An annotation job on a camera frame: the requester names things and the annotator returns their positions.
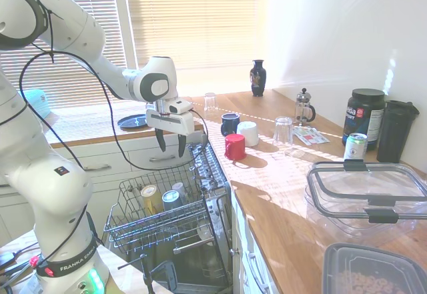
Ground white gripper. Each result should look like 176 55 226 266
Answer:
145 109 195 159

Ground yellow plate with white rim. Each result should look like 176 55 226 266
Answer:
139 184 165 213

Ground pale translucent cup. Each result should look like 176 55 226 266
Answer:
171 182 188 199

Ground blue grey mug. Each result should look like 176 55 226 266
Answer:
161 189 185 212

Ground navy blue mug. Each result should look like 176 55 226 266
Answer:
220 113 242 137

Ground red mug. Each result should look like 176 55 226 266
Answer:
224 133 248 161

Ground white mug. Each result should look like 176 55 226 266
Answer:
236 121 260 147

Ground grey cutlery tray rack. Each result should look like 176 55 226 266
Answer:
188 142 231 195

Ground blue plate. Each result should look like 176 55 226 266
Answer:
117 113 148 131

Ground small clear glass tumbler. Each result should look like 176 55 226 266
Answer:
203 92 218 113

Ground white bowl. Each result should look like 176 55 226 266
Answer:
196 219 215 241

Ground dark blue painted vase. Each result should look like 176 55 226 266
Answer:
250 59 268 98

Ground large clear drinking glass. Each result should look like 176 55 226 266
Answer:
272 116 295 147

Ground wide window blind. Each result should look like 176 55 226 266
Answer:
125 0 270 100

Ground glass French press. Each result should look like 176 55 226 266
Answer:
294 87 316 127

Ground white cabinet with knob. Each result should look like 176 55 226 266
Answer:
230 190 281 294

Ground colourful paper packets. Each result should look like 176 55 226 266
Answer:
292 125 330 146

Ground white and green drink can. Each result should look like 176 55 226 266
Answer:
343 132 369 162

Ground black protein powder tub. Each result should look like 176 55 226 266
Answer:
342 88 386 151

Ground clear container with clip lid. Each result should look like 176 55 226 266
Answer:
302 159 427 247

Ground black shaker bottle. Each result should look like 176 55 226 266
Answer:
376 99 420 164

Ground grey lidded food container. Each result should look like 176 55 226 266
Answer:
322 242 427 294

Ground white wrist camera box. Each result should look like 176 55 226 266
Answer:
167 98 195 115

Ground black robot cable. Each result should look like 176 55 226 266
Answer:
18 0 209 172

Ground grey wire dishwasher rack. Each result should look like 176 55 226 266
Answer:
103 165 231 262

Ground grey wire dish rack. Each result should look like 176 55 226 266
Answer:
103 137 235 294

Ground black camera tripod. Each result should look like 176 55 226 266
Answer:
117 253 158 294

